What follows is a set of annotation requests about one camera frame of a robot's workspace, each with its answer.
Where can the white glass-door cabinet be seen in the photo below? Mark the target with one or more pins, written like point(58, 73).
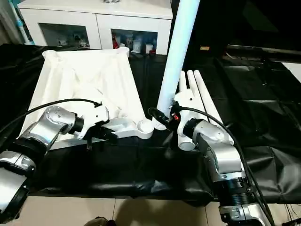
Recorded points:
point(94, 16)

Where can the black metal rail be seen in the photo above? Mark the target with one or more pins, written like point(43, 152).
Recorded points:
point(263, 51)

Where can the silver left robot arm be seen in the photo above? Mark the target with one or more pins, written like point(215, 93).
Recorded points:
point(37, 136)

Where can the white plastic table leg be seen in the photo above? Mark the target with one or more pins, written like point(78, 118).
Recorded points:
point(207, 101)
point(181, 52)
point(186, 141)
point(194, 84)

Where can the grey curtain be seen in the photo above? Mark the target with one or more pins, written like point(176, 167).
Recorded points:
point(11, 21)

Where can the white board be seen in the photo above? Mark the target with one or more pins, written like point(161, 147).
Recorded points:
point(294, 70)

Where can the black mat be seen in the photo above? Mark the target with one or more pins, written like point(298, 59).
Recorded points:
point(141, 165)

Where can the white plastic table top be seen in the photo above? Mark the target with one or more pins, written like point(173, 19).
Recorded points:
point(89, 80)

